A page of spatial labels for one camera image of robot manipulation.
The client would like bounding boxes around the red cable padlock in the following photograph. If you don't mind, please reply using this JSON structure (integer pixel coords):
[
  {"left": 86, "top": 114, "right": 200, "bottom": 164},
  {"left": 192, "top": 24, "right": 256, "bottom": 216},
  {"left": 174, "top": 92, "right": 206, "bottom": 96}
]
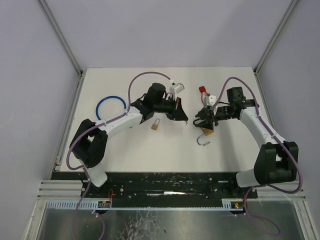
[{"left": 198, "top": 86, "right": 210, "bottom": 104}]

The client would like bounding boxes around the aluminium frame post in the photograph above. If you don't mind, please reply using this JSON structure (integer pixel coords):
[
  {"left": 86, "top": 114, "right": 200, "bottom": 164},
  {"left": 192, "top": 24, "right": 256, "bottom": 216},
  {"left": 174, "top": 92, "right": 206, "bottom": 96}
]
[
  {"left": 37, "top": 0, "right": 84, "bottom": 76},
  {"left": 253, "top": 0, "right": 301, "bottom": 73}
]

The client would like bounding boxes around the purple cable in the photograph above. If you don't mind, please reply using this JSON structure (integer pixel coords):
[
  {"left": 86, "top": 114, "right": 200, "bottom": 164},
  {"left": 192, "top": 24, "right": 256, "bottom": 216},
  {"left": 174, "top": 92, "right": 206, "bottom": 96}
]
[
  {"left": 212, "top": 76, "right": 305, "bottom": 236},
  {"left": 67, "top": 71, "right": 176, "bottom": 240}
]

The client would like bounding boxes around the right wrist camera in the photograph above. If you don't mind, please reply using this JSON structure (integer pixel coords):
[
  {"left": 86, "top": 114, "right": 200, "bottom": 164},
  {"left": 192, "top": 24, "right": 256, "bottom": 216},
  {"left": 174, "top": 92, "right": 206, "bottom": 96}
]
[{"left": 203, "top": 95, "right": 217, "bottom": 111}]

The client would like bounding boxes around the aluminium frame post right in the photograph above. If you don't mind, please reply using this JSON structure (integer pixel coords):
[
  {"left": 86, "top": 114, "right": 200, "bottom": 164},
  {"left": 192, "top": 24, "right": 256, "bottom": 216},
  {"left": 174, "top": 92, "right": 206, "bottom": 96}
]
[{"left": 253, "top": 0, "right": 301, "bottom": 73}]

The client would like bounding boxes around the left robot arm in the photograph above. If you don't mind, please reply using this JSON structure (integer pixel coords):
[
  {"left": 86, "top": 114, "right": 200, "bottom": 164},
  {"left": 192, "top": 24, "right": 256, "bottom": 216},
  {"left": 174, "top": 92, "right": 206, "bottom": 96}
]
[{"left": 67, "top": 83, "right": 188, "bottom": 188}]

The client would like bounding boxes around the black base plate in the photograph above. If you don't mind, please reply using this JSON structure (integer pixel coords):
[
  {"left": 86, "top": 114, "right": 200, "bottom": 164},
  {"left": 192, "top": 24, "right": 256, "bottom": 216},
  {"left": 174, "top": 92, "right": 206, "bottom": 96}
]
[{"left": 51, "top": 172, "right": 248, "bottom": 208}]

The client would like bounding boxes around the small brass padlock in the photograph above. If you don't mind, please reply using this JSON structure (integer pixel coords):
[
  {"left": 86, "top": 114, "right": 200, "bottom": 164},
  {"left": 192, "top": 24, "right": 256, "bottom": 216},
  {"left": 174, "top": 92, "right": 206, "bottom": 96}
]
[{"left": 151, "top": 118, "right": 161, "bottom": 131}]

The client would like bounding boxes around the aluminium frame post left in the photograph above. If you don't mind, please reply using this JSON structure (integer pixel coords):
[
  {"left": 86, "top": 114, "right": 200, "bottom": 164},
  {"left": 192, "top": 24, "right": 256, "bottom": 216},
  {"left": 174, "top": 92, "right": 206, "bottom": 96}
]
[{"left": 37, "top": 0, "right": 84, "bottom": 76}]

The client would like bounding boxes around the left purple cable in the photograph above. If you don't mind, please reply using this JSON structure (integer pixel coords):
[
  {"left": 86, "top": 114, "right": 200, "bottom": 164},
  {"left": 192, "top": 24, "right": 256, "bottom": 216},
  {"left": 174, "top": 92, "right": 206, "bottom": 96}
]
[{"left": 67, "top": 71, "right": 176, "bottom": 240}]

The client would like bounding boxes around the large brass padlock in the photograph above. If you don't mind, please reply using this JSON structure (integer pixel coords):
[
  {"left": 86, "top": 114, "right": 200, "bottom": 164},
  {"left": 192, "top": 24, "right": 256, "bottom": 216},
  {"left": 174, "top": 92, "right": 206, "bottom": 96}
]
[{"left": 196, "top": 127, "right": 214, "bottom": 147}]

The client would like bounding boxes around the blue cable lock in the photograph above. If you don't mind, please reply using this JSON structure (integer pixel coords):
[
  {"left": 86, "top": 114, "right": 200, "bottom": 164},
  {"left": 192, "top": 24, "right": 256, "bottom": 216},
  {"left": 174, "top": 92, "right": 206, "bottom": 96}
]
[{"left": 95, "top": 95, "right": 127, "bottom": 120}]

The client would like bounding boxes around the grey slotted cable duct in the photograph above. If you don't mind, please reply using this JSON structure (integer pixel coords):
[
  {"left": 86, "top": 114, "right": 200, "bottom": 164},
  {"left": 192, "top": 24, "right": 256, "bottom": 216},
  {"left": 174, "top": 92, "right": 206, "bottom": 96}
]
[{"left": 46, "top": 199, "right": 244, "bottom": 213}]

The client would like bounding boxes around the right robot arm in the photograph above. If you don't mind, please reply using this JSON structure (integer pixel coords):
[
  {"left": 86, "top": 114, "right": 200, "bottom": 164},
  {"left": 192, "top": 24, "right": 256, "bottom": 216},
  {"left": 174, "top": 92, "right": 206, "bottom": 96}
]
[{"left": 193, "top": 87, "right": 299, "bottom": 188}]

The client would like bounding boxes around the black padlock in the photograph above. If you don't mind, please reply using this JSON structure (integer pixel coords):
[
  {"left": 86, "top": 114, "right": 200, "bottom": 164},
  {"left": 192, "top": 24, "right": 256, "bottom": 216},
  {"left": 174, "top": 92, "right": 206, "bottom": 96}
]
[{"left": 192, "top": 117, "right": 203, "bottom": 128}]

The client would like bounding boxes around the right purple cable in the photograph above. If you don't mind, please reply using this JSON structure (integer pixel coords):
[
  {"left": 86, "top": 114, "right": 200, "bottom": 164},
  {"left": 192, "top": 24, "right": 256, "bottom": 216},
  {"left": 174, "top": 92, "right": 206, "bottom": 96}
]
[{"left": 212, "top": 76, "right": 305, "bottom": 236}]

